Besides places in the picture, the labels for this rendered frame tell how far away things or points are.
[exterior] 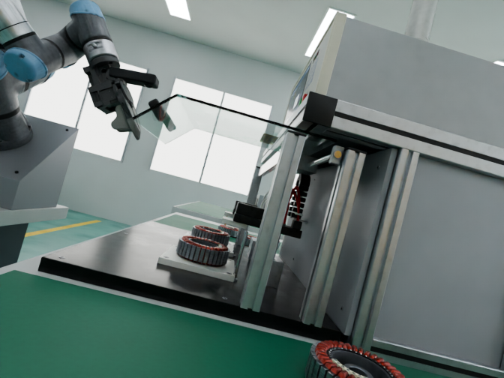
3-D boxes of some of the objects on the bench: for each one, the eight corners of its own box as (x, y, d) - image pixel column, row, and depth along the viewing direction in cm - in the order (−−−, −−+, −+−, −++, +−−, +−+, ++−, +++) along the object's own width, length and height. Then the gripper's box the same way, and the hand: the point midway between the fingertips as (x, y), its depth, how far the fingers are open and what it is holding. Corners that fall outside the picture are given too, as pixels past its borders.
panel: (343, 334, 48) (391, 147, 49) (278, 253, 114) (299, 174, 115) (350, 336, 48) (397, 149, 49) (281, 254, 114) (302, 175, 115)
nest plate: (157, 262, 60) (158, 256, 60) (172, 249, 75) (173, 244, 75) (233, 282, 61) (235, 276, 61) (232, 265, 76) (234, 259, 76)
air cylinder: (253, 283, 65) (261, 256, 65) (251, 273, 72) (258, 250, 72) (277, 289, 65) (284, 262, 65) (272, 279, 72) (279, 256, 73)
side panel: (349, 353, 47) (402, 148, 48) (343, 344, 50) (392, 151, 51) (519, 395, 49) (565, 196, 50) (502, 384, 52) (547, 195, 53)
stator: (167, 255, 63) (172, 237, 63) (184, 247, 74) (187, 232, 74) (221, 271, 62) (226, 253, 62) (229, 261, 73) (233, 245, 73)
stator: (187, 239, 86) (190, 226, 86) (192, 234, 97) (196, 223, 97) (226, 250, 87) (230, 236, 87) (227, 244, 98) (230, 232, 98)
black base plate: (37, 271, 46) (41, 256, 47) (149, 226, 110) (151, 220, 110) (338, 346, 49) (342, 331, 49) (277, 260, 113) (279, 254, 113)
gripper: (93, 76, 85) (120, 150, 85) (76, 61, 76) (106, 145, 76) (124, 66, 85) (150, 139, 86) (111, 50, 76) (141, 133, 76)
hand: (139, 133), depth 81 cm, fingers closed
